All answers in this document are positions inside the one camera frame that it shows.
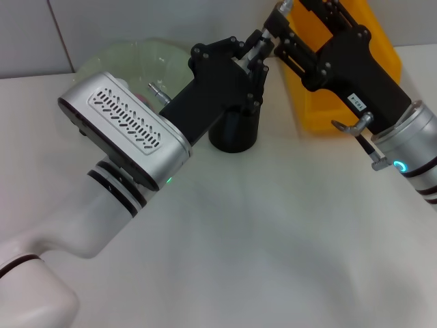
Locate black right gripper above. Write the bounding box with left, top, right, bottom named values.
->
left=262, top=0, right=413, bottom=135

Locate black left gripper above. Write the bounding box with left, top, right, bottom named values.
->
left=158, top=29, right=274, bottom=145

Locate black mesh pen holder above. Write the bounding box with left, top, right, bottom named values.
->
left=207, top=105, right=260, bottom=154

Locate green glass fruit plate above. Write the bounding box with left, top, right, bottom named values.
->
left=73, top=40, right=192, bottom=113

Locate yellow plastic bin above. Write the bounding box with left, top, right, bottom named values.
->
left=279, top=0, right=402, bottom=133

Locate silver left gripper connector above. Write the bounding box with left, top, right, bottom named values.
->
left=146, top=81, right=172, bottom=106

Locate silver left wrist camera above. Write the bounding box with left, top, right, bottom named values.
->
left=56, top=70, right=193, bottom=193

